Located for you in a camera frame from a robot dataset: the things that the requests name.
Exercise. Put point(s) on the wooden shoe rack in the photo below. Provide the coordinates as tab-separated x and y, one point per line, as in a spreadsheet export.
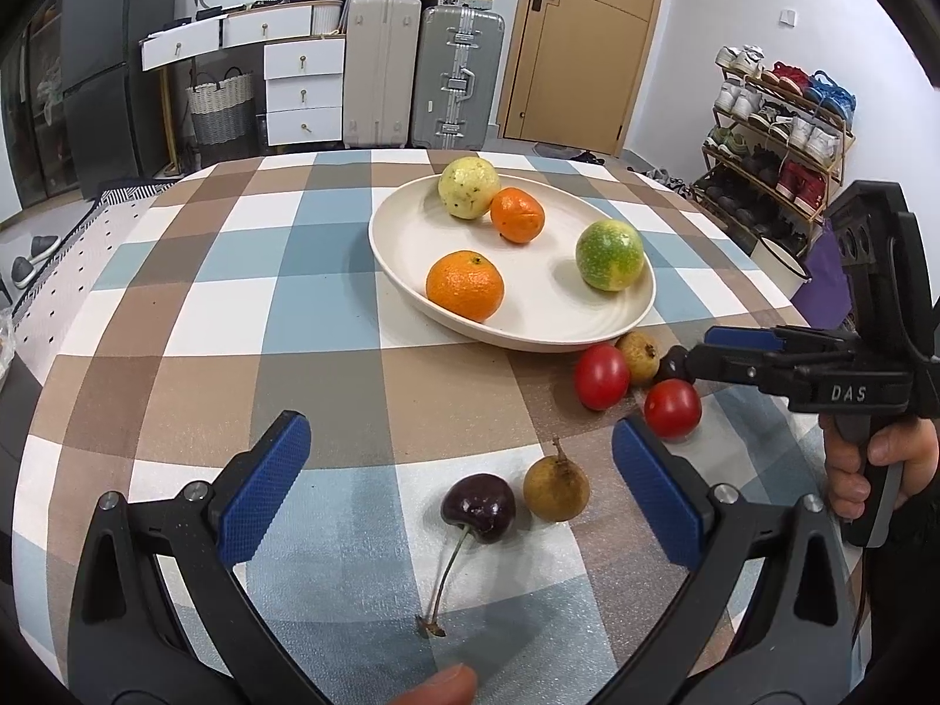
776	154

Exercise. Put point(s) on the dark cherry without stem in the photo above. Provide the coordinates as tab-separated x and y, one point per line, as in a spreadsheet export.
671	367

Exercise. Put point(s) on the cream round plate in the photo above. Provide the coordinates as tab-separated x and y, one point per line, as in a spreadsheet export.
546	306

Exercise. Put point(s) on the pale yellow passion fruit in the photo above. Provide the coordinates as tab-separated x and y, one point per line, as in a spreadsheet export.
467	186

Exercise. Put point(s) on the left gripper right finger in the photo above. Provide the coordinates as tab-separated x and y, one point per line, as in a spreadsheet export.
668	490

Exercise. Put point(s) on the person's left hand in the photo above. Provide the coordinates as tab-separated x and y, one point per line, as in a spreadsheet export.
455	685

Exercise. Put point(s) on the wooden door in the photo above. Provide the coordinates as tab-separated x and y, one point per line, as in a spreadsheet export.
574	70

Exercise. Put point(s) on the white enamel bucket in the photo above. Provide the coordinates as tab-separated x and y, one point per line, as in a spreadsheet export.
787	272

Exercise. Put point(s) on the checkered tablecloth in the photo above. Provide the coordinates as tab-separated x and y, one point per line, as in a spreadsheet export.
261	296

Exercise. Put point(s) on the purple bag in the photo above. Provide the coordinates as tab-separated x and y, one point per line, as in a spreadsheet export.
825	300

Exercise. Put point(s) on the dark cherry with stem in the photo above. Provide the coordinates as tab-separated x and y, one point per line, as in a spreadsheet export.
483	507

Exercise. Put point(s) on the woven laundry basket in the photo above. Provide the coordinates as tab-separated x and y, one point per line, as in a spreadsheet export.
222	110

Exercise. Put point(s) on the brown longan with stem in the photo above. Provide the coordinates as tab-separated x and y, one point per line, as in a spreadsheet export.
556	489

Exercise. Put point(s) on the silver aluminium suitcase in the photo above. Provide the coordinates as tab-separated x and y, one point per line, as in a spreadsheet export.
456	72

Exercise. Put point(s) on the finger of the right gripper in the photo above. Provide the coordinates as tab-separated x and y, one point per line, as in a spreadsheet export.
765	371
777	339

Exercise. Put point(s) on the small orange mandarin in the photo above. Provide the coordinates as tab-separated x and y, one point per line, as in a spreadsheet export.
517	216

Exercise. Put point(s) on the dotted white mat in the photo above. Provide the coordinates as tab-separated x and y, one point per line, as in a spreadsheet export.
103	252

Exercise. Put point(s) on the red cherry tomato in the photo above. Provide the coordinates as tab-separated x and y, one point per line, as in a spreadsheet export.
601	377
673	409

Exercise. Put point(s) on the beige suitcase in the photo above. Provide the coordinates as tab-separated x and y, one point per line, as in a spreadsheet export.
381	45

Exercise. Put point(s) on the black refrigerator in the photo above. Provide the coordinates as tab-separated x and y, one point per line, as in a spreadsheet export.
112	106

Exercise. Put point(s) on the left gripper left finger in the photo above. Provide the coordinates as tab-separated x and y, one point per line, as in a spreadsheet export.
249	491

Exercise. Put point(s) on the green yellow passion fruit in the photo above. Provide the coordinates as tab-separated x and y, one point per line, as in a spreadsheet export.
610	255

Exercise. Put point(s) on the large orange mandarin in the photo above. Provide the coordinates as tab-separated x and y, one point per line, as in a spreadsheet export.
467	284

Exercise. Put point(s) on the white drawer cabinet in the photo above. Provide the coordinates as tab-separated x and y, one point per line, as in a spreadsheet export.
303	63

